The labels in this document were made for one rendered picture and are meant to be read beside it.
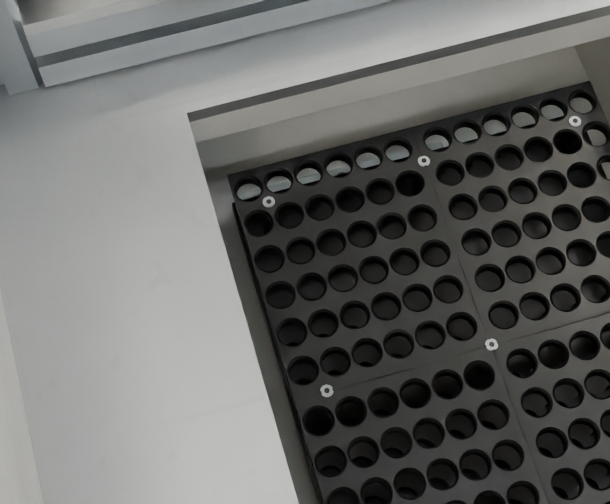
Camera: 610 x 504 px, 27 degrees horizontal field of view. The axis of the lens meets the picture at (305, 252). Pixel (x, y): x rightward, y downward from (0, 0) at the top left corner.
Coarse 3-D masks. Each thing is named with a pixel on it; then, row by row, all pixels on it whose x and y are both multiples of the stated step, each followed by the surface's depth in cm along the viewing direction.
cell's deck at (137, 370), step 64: (448, 0) 55; (512, 0) 55; (576, 0) 55; (192, 64) 54; (256, 64) 54; (320, 64) 54; (384, 64) 54; (448, 64) 56; (0, 128) 53; (64, 128) 53; (128, 128) 53; (192, 128) 55; (0, 192) 52; (64, 192) 52; (128, 192) 52; (192, 192) 52; (0, 256) 51; (64, 256) 51; (128, 256) 51; (192, 256) 51; (64, 320) 50; (128, 320) 50; (192, 320) 50; (64, 384) 48; (128, 384) 48; (192, 384) 48; (256, 384) 48; (64, 448) 47; (128, 448) 47; (192, 448) 47; (256, 448) 47
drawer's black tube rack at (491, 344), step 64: (576, 128) 58; (320, 192) 57; (384, 192) 60; (448, 192) 57; (512, 192) 60; (576, 192) 57; (256, 256) 56; (320, 256) 55; (384, 256) 55; (448, 256) 55; (512, 256) 55; (576, 256) 58; (320, 320) 57; (384, 320) 54; (448, 320) 54; (512, 320) 57; (576, 320) 54; (320, 384) 53; (384, 384) 53; (448, 384) 56; (512, 384) 53; (576, 384) 53; (320, 448) 52; (384, 448) 55; (448, 448) 52; (512, 448) 55; (576, 448) 52
